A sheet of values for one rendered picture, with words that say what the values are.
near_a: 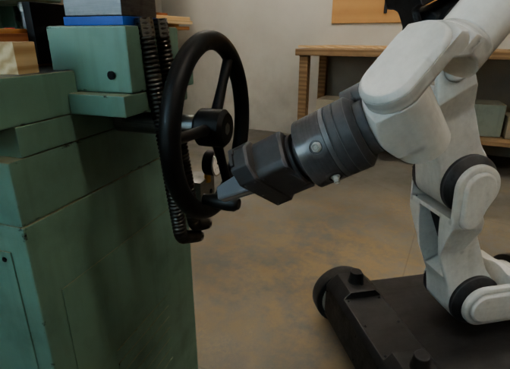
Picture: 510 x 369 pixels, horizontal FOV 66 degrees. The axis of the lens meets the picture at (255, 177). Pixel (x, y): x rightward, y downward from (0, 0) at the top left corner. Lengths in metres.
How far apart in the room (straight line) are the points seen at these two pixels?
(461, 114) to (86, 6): 0.77
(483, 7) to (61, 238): 0.61
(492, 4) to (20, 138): 0.56
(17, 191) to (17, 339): 0.25
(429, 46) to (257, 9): 3.73
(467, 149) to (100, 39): 0.79
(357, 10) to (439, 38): 3.36
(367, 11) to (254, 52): 1.14
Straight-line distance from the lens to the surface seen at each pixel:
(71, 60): 0.64
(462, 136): 1.00
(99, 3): 0.62
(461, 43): 0.45
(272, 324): 1.46
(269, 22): 4.07
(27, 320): 0.69
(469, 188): 0.99
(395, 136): 0.45
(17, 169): 0.58
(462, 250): 1.13
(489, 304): 1.22
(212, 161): 0.91
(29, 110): 0.59
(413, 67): 0.42
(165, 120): 0.50
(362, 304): 1.27
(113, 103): 0.58
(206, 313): 1.51
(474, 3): 0.51
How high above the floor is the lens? 0.95
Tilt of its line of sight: 20 degrees down
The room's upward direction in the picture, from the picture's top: straight up
